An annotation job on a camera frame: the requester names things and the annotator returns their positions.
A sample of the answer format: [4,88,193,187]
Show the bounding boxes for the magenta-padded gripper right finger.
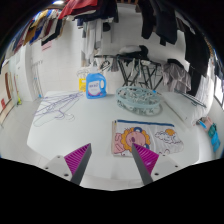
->
[130,142,184,186]

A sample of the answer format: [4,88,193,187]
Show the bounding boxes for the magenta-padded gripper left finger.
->
[42,142,92,186]

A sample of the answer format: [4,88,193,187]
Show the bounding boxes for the round pale blue peg hanger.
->
[115,85,164,117]

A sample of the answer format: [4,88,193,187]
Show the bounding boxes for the white pillow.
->
[162,91,204,124]

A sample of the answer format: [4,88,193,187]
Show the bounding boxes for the blue plastic container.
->
[211,133,222,154]

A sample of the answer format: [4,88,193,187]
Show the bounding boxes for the teal plastic container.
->
[208,123,218,138]

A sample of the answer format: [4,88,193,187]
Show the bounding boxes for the blue detergent bottle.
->
[85,68,108,100]

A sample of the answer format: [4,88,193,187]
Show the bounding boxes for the green hoop hanger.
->
[173,88,207,108]

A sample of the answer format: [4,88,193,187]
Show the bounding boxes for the grey garment on rack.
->
[162,59,193,94]

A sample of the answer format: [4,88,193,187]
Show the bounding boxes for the black folding drying rack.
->
[94,53,164,91]

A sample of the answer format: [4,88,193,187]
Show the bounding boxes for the clothes pile on rack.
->
[118,44,149,61]

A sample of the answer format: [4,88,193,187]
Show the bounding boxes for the white hanging garments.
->
[81,18,113,66]

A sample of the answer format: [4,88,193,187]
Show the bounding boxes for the colourful hanging clothes row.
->
[4,0,101,61]

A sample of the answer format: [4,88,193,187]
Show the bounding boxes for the dark hanging clothes row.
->
[99,0,219,98]

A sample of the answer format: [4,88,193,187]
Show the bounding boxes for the pile of wire hangers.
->
[32,91,84,128]

